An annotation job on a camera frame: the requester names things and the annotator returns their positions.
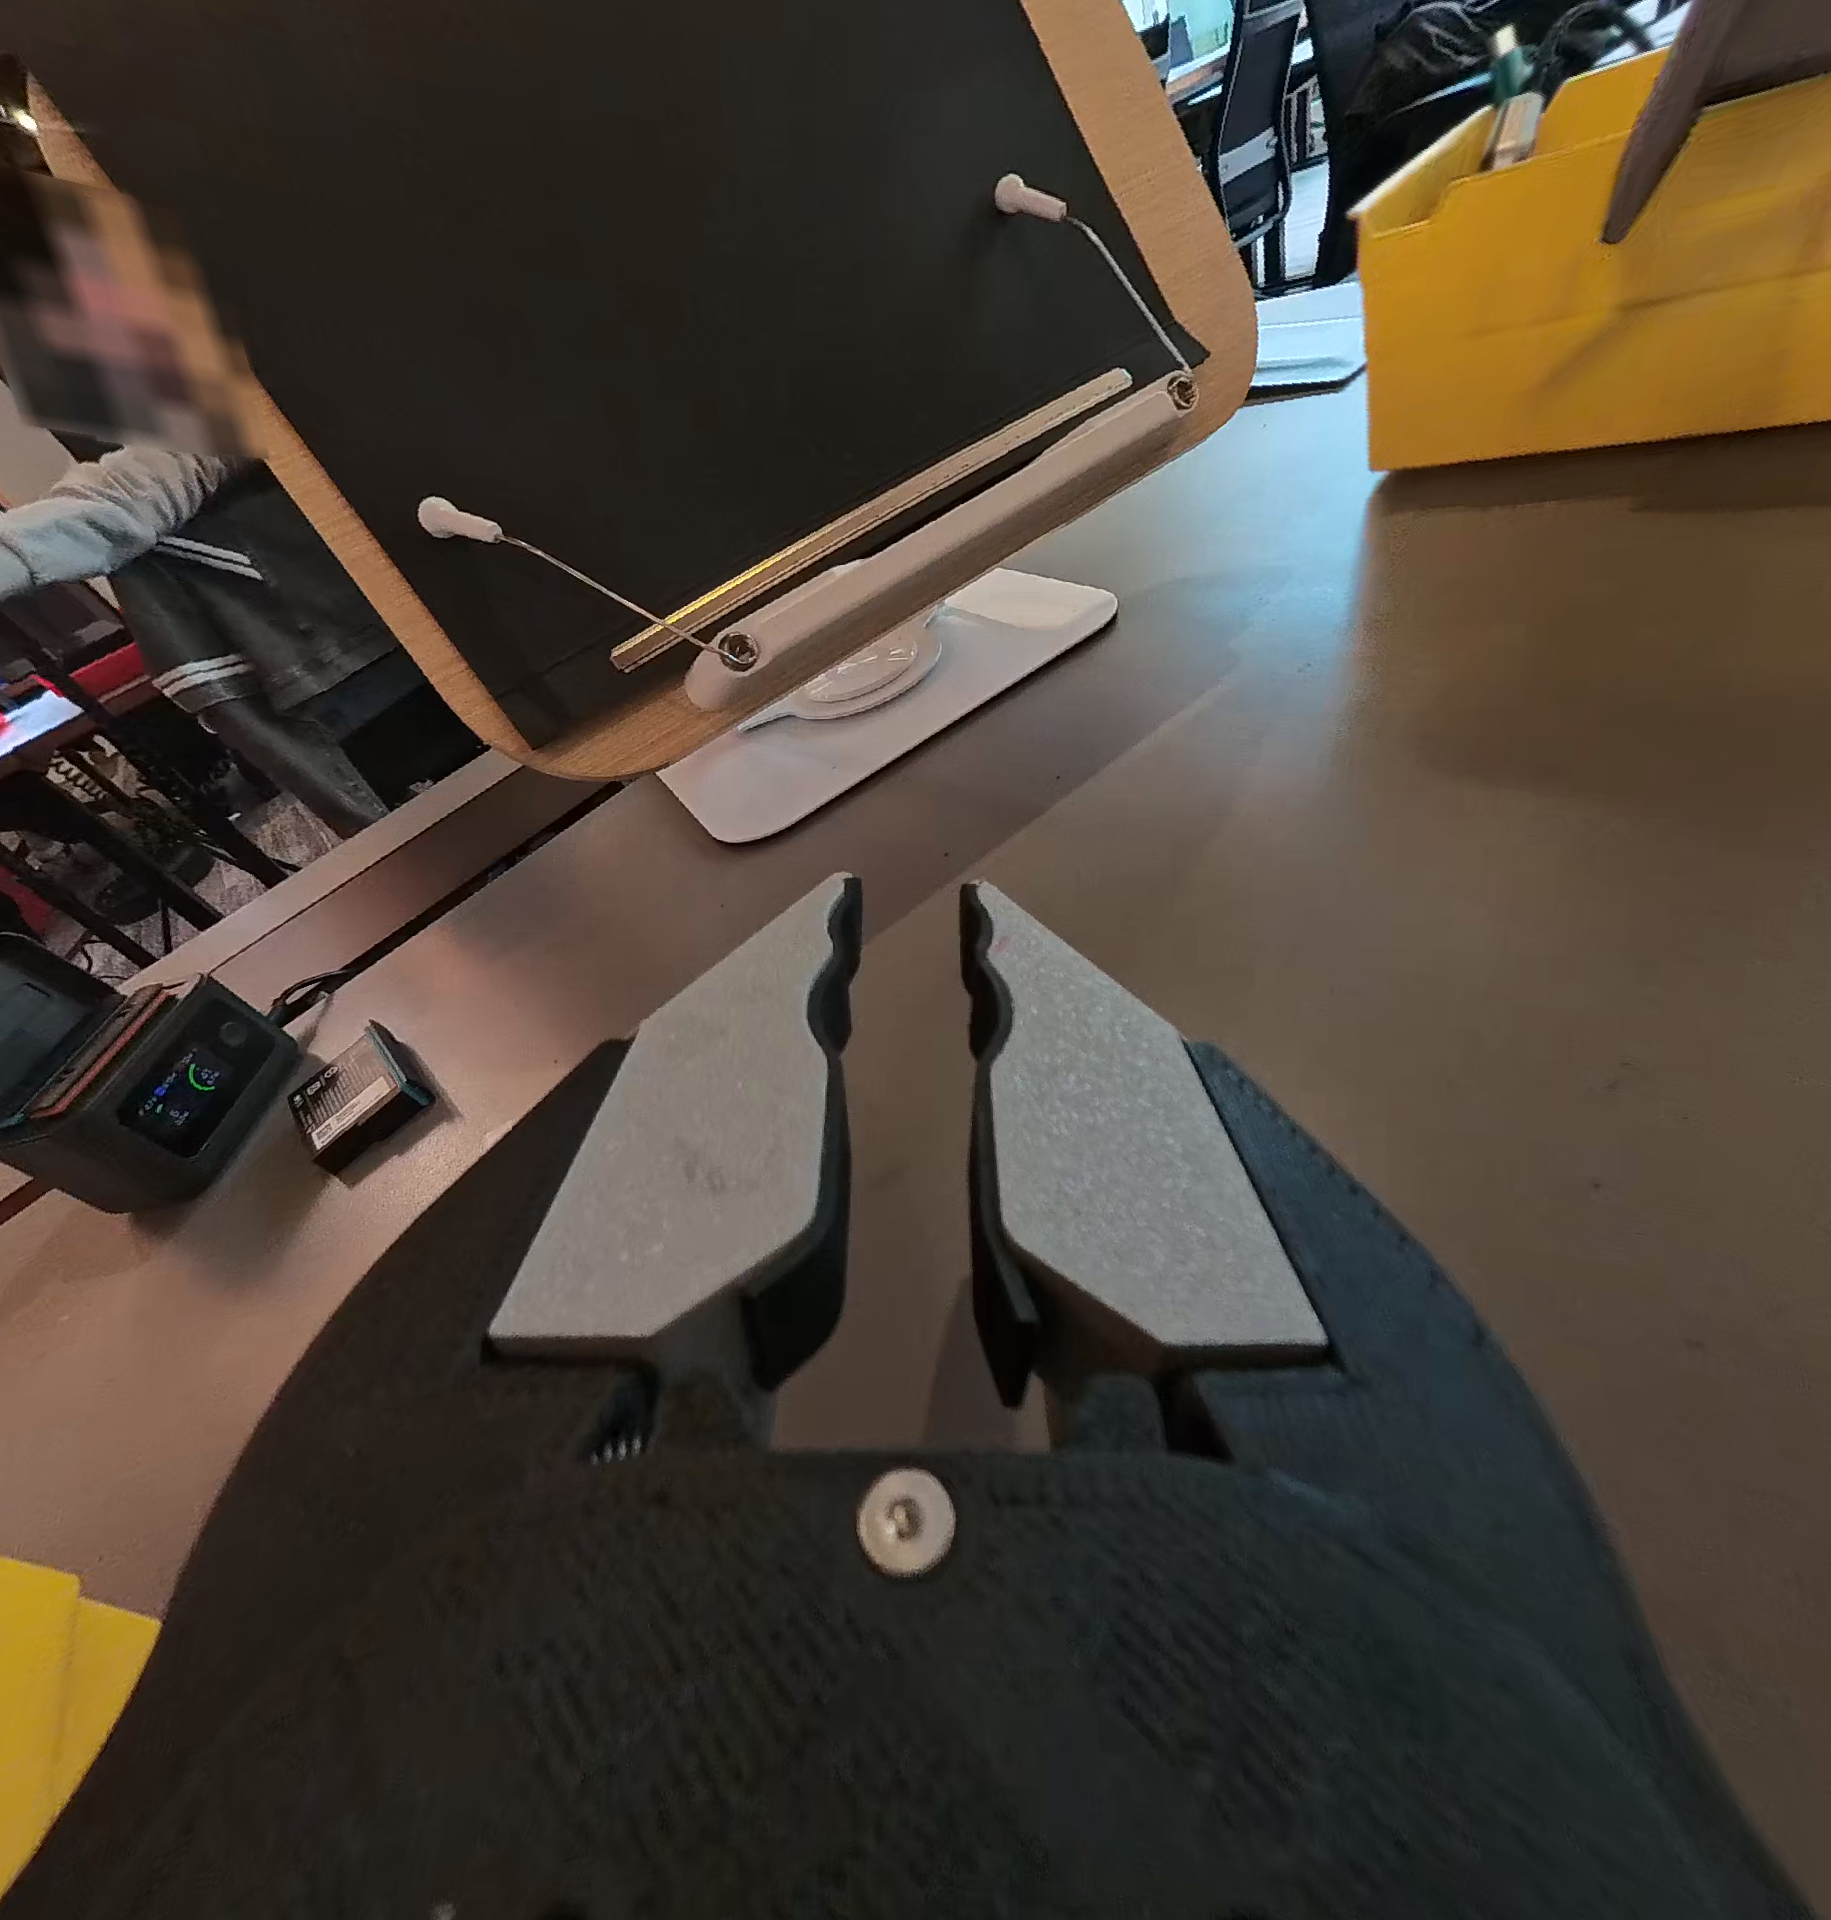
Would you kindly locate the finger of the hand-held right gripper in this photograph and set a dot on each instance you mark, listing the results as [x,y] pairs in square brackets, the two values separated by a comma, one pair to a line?
[1673,106]

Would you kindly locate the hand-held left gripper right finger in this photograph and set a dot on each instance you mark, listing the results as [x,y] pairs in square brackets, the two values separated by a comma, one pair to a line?
[1141,1200]

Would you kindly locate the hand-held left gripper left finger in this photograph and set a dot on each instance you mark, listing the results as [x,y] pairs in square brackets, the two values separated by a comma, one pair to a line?
[661,1200]

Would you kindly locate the yellow plastic bin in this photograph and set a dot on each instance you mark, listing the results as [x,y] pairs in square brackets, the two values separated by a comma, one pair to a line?
[16,1726]
[1606,376]

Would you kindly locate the black office chair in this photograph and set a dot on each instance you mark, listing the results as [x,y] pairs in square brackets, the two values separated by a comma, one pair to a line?
[1258,135]

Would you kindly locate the monitor on white stand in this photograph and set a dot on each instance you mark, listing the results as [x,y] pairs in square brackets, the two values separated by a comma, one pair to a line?
[766,789]

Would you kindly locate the dark charger case with display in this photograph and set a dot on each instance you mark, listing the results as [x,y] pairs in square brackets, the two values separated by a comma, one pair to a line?
[255,1051]

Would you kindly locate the black camera battery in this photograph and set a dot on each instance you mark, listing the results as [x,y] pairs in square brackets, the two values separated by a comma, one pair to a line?
[361,1102]

